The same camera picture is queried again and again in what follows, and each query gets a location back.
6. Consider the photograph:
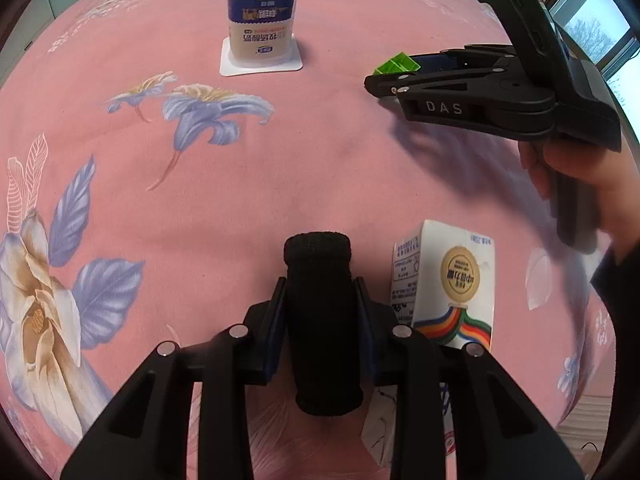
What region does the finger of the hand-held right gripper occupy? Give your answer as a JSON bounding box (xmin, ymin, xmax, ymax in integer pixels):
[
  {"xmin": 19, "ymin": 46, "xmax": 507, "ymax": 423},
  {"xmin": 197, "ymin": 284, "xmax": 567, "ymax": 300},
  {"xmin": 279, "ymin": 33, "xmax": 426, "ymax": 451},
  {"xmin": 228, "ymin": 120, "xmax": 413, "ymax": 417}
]
[
  {"xmin": 412, "ymin": 44, "xmax": 518, "ymax": 73},
  {"xmin": 364, "ymin": 57, "xmax": 555, "ymax": 107}
]

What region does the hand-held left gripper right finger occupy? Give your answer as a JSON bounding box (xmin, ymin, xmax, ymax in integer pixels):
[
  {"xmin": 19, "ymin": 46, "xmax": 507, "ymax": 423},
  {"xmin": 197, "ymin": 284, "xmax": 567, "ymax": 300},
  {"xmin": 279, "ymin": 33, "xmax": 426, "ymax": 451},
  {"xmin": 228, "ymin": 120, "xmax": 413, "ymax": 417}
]
[{"xmin": 352, "ymin": 276, "xmax": 586, "ymax": 480}]

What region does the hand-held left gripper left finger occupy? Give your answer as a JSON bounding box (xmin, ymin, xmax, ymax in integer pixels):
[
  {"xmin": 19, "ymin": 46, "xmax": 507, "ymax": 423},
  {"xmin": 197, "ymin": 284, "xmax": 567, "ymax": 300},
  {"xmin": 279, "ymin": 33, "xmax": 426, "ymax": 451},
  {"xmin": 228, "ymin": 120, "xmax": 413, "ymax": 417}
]
[{"xmin": 60, "ymin": 276, "xmax": 288, "ymax": 480}]

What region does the black foam roll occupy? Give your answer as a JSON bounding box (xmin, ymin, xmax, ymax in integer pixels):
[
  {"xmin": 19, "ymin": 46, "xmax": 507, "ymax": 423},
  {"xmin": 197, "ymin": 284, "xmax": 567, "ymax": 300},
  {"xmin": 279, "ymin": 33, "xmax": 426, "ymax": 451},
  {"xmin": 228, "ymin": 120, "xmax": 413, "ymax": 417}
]
[{"xmin": 283, "ymin": 232, "xmax": 363, "ymax": 417}]

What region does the pink floral blanket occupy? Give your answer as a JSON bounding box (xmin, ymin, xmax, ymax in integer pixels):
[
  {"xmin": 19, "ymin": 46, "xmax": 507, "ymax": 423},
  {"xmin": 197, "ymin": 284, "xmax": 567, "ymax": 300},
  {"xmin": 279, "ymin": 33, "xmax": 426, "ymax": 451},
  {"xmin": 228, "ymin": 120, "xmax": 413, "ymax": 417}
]
[{"xmin": 0, "ymin": 0, "xmax": 621, "ymax": 480}]

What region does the dark framed window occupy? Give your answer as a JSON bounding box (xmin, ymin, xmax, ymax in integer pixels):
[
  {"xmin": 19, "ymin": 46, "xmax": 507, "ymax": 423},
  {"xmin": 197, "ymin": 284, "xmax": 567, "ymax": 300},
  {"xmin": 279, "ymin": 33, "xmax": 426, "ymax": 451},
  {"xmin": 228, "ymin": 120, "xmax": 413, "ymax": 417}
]
[{"xmin": 545, "ymin": 0, "xmax": 640, "ymax": 111}]

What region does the white yogurt cup blue label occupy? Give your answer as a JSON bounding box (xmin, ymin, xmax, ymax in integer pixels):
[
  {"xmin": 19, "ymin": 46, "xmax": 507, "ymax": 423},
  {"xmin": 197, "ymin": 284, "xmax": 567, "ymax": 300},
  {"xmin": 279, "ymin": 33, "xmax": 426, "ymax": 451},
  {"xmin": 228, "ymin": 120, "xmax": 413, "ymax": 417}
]
[{"xmin": 220, "ymin": 0, "xmax": 303, "ymax": 77}]

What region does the white milk carton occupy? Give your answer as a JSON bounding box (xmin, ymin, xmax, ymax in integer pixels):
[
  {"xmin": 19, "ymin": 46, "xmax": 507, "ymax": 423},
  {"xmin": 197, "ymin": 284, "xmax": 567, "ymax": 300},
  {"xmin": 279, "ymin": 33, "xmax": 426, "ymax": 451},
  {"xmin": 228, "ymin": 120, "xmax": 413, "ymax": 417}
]
[{"xmin": 390, "ymin": 220, "xmax": 496, "ymax": 356}]

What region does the person's right hand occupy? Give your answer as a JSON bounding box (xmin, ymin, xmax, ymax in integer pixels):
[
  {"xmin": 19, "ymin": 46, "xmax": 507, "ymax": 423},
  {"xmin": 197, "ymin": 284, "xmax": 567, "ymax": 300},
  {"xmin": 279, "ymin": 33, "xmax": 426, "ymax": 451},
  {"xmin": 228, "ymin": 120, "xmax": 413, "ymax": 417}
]
[{"xmin": 520, "ymin": 135, "xmax": 640, "ymax": 256}]

